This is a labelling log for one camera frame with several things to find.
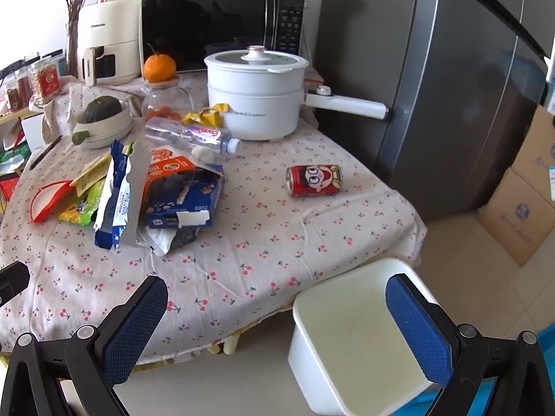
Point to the cardboard box with logo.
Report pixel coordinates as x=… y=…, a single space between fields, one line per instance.
x=518 y=217

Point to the white electric cooking pot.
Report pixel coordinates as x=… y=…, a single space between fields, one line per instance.
x=264 y=92

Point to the blue cracker box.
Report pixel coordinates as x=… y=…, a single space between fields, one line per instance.
x=184 y=200

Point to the cream bowl with lid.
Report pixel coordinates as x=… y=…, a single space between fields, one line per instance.
x=103 y=133

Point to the black microwave oven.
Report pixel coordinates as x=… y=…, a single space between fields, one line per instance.
x=190 y=30

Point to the dried branches in vase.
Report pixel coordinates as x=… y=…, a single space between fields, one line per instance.
x=77 y=8

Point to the beige bread ball pouch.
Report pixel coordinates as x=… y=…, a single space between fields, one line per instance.
x=92 y=173

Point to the clear plastic water bottle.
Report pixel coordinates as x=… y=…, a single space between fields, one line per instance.
x=192 y=135

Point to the dark green pumpkin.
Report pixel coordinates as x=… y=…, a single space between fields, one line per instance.
x=100 y=109

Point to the cherry print tablecloth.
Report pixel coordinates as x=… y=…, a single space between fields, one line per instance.
x=262 y=250

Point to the red labelled spice jar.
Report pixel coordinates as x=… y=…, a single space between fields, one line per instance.
x=45 y=81

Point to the green yellow snack bag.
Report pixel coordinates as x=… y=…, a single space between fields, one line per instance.
x=83 y=209

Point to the white tissue ball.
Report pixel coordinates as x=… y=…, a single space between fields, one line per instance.
x=203 y=154

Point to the orange snack box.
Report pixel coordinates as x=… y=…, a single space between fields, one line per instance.
x=168 y=160

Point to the red cartoon drink can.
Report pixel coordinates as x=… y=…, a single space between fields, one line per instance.
x=314 y=180

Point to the orange tangerine on jar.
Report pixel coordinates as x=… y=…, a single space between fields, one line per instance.
x=158 y=67

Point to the yellow foil snack wrapper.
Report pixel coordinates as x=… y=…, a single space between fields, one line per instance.
x=209 y=117

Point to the glass jar with tangerines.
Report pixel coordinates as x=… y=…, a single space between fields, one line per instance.
x=166 y=99

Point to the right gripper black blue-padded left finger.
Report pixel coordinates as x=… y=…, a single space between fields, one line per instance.
x=94 y=359

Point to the dark red spice jar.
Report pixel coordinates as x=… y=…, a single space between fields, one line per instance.
x=18 y=90

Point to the blue white snack wrapper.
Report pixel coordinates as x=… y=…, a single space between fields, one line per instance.
x=121 y=198

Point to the cream air fryer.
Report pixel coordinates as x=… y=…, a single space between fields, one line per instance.
x=108 y=50

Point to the white plastic trash bin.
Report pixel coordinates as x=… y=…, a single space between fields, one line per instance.
x=347 y=354

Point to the grey printed snack bag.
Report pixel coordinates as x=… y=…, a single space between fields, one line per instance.
x=165 y=240

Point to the grey refrigerator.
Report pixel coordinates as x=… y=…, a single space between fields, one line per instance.
x=461 y=80

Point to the upper cardboard box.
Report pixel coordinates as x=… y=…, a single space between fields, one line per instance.
x=535 y=161

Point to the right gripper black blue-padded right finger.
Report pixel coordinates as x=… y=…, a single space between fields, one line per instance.
x=458 y=358

